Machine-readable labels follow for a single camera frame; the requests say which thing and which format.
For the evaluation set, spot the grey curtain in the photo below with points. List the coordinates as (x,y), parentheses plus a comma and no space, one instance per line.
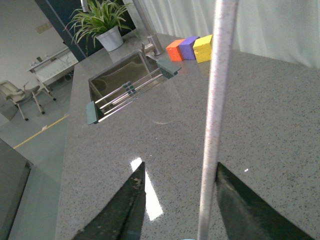
(287,30)

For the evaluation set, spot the purple foam block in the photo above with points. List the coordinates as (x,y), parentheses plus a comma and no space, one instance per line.
(186,48)

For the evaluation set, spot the steel kitchen faucet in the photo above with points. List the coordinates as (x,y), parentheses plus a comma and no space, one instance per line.
(154,43)

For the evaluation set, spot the stainless steel sink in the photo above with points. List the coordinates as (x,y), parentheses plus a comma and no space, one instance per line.
(122,77)

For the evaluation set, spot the white office chair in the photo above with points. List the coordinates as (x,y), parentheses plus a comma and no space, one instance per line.
(19,96)

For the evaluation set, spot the white folding table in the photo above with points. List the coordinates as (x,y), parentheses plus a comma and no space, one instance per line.
(53,67)

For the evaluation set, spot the sink drying rack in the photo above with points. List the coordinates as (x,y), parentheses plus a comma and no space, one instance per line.
(130,90)

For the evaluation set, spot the yellow foam block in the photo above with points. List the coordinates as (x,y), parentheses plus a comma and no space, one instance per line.
(203,48)

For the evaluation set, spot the white chopstick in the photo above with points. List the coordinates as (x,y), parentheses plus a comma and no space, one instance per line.
(225,17)

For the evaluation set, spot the orange foam block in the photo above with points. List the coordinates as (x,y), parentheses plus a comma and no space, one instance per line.
(174,51)

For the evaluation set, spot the potted green plant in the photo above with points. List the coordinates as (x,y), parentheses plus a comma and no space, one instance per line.
(100,20)

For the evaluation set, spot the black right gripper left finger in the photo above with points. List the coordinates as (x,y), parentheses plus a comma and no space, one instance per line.
(123,216)

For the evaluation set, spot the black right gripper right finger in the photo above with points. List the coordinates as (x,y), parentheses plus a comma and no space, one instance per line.
(246,216)

